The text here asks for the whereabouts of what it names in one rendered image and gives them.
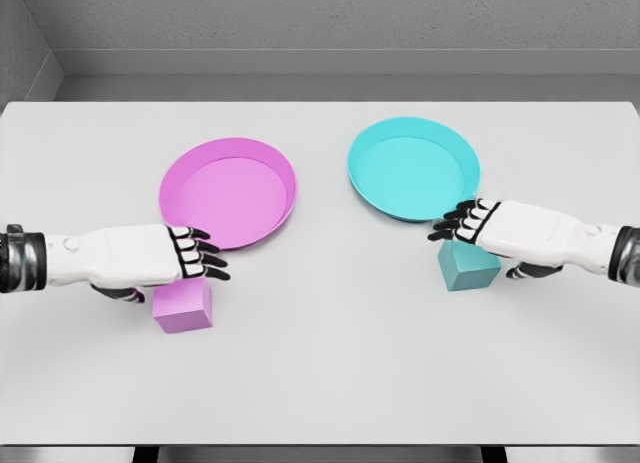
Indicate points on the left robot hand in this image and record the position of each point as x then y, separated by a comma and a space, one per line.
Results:
140, 255

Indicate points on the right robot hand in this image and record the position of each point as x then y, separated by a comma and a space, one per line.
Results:
520, 230

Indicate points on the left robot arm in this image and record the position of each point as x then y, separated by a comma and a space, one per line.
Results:
47, 260

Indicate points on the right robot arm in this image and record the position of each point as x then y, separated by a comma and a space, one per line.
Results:
602, 250

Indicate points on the pink block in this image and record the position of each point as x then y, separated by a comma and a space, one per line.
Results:
182, 308

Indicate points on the teal block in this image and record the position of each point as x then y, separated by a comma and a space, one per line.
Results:
465, 273

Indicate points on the pink plate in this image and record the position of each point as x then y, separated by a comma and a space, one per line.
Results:
235, 195

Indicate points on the cyan plate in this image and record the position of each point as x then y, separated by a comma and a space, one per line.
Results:
410, 170

